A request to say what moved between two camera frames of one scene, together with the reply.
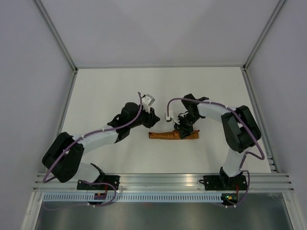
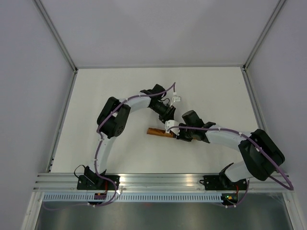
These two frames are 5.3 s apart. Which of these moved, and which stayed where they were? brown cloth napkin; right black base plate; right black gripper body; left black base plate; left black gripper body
Moved: right black gripper body; left black gripper body; brown cloth napkin
Stayed: left black base plate; right black base plate
